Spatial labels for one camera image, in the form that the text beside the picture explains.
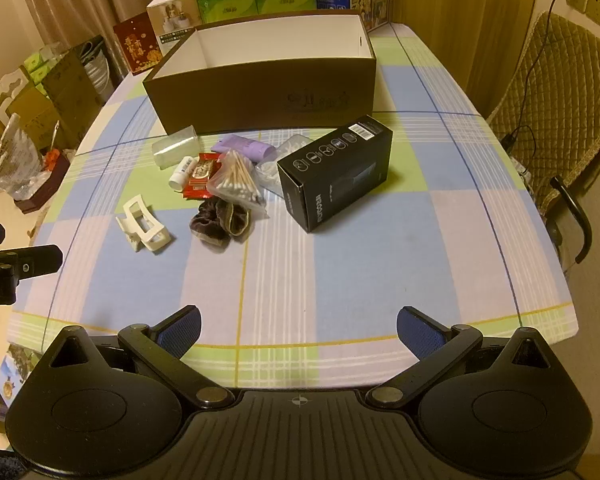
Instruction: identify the red snack packet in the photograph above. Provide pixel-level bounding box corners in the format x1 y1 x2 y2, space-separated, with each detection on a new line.
182 153 224 201

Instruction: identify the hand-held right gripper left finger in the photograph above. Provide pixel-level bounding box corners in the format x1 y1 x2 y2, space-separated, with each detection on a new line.
47 304 236 411

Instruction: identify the black product box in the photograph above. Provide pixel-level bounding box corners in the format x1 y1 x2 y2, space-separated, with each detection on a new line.
276 114 394 234

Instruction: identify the brown storage carton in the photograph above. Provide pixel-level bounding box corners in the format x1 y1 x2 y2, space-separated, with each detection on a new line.
42 35 107 150

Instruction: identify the bag of cotton swabs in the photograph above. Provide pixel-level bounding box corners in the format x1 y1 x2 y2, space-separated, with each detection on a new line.
206 149 270 220

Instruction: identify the black charger cable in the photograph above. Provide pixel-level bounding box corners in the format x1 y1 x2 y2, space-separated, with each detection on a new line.
502 0 578 150

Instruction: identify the crumpled plastic bag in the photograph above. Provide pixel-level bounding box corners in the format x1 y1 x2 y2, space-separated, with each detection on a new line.
0 112 52 202

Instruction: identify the chair with quilted cover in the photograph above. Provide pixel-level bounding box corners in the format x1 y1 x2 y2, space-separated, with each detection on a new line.
485 10 600 267

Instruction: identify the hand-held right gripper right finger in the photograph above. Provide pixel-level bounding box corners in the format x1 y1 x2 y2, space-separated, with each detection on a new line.
366 304 554 411

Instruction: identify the purple tube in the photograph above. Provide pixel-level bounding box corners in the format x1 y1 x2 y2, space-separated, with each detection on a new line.
211 133 277 162

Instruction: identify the golden curtain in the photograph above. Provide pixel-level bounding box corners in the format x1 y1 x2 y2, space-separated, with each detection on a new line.
390 0 548 116

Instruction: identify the red gift box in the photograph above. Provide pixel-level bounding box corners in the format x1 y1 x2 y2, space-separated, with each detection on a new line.
113 12 162 77

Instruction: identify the white figurine box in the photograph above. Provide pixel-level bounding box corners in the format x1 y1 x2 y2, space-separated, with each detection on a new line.
146 0 201 56

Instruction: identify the white hair claw clip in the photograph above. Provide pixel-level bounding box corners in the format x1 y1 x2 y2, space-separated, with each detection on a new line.
116 192 173 255

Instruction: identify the dark velvet scrunchie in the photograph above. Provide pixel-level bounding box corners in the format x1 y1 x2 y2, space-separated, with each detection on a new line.
189 198 254 249

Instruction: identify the clear plastic cup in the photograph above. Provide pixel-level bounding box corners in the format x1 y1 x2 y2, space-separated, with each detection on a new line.
151 125 201 170

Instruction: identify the small white tube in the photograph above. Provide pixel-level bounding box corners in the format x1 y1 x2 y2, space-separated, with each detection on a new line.
169 156 197 192

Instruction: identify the brown cardboard box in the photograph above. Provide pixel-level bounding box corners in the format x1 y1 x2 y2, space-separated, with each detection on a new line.
142 9 378 136

